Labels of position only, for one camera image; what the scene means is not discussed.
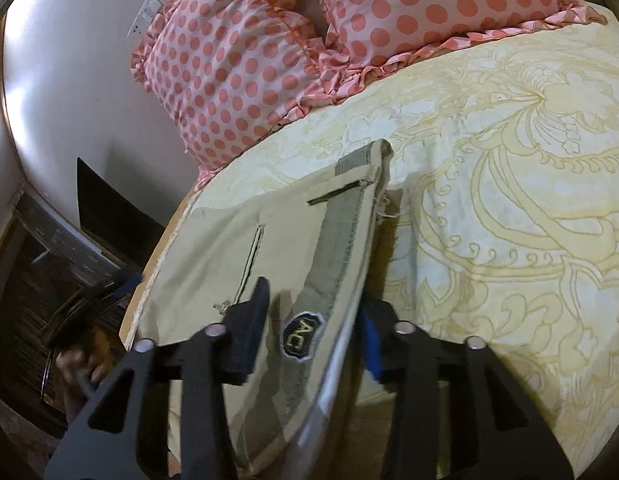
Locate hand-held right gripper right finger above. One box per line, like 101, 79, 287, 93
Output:
358, 301, 576, 480

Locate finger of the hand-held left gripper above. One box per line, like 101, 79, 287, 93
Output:
108, 269, 144, 297

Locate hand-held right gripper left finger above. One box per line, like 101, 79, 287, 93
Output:
43, 277, 271, 480

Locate khaki pants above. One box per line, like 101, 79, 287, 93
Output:
133, 139, 396, 480

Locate person's left hand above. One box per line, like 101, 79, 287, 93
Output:
56, 342, 115, 413

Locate dark wooden furniture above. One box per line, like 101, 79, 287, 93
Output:
0, 185, 135, 411

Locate black flat panel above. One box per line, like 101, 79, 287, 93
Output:
76, 156, 166, 266

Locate yellow floral bed sheet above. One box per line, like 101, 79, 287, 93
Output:
120, 0, 619, 480

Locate pink polka dot pillow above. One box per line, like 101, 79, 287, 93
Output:
130, 0, 341, 182
294, 0, 610, 92

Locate white wall switch plate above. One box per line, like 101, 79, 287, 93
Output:
126, 0, 165, 38

